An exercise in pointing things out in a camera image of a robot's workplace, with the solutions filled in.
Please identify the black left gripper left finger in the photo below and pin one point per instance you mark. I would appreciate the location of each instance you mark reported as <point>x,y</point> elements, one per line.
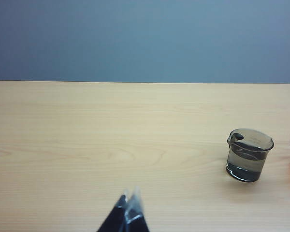
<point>113,220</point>

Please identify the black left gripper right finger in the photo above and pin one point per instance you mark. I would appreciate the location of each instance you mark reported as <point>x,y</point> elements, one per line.
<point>136,217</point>

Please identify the smoky grey glass measuring cup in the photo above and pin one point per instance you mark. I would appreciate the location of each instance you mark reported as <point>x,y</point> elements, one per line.
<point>246,162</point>

